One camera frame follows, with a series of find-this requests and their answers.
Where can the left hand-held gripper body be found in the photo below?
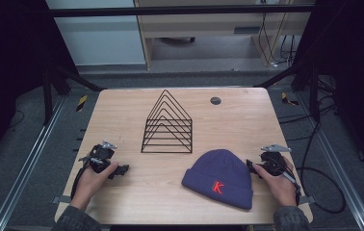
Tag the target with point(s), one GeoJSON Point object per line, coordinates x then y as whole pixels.
{"type": "Point", "coordinates": [100, 156]}

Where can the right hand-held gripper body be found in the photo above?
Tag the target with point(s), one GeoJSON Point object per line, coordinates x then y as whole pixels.
{"type": "Point", "coordinates": [273, 159]}

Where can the purple knit beanie hat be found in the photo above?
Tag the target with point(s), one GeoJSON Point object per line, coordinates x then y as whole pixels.
{"type": "Point", "coordinates": [219, 179]}

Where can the person's right hand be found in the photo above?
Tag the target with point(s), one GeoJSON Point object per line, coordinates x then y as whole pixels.
{"type": "Point", "coordinates": [278, 186]}

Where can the person's left hand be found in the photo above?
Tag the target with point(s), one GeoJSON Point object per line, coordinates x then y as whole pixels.
{"type": "Point", "coordinates": [92, 184]}

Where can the yellow black hazard tape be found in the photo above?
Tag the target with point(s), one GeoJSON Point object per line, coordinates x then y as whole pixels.
{"type": "Point", "coordinates": [81, 103]}
{"type": "Point", "coordinates": [288, 99]}

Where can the black metal stand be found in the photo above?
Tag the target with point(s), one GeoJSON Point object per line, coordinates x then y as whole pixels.
{"type": "Point", "coordinates": [59, 82]}
{"type": "Point", "coordinates": [302, 82]}

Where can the white cabinet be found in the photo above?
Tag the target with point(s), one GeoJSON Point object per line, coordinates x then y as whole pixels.
{"type": "Point", "coordinates": [99, 38]}

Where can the black metal crossbar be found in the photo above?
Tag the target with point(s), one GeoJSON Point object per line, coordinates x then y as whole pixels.
{"type": "Point", "coordinates": [180, 11]}

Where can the aluminium floor rail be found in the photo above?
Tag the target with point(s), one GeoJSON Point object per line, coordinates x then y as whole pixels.
{"type": "Point", "coordinates": [26, 166]}
{"type": "Point", "coordinates": [337, 163]}

